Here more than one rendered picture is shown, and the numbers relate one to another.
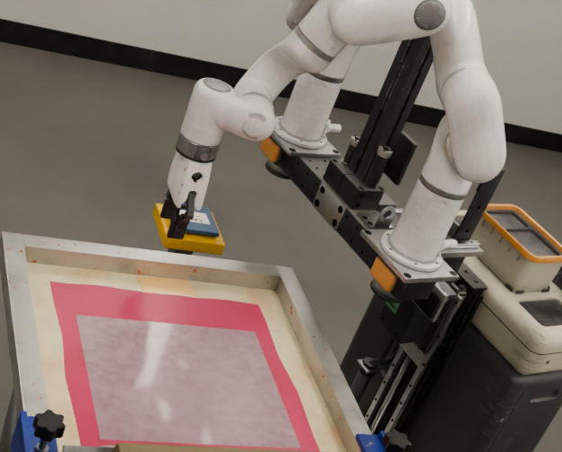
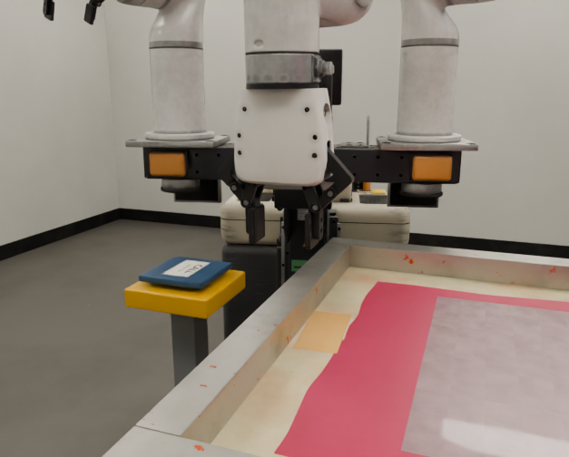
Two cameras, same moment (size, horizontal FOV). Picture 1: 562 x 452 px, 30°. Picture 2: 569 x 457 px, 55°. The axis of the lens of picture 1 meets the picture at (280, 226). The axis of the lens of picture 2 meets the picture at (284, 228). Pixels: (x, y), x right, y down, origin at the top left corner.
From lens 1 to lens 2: 1.64 m
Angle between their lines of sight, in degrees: 42
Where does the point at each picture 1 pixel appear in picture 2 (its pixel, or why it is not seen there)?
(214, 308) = (386, 308)
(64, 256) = (228, 397)
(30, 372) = not seen: outside the picture
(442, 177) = (447, 24)
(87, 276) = (275, 397)
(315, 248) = (46, 355)
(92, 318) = (415, 430)
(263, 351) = (481, 300)
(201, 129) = (309, 20)
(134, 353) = (524, 410)
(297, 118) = (185, 110)
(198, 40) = not seen: outside the picture
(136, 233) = not seen: outside the picture
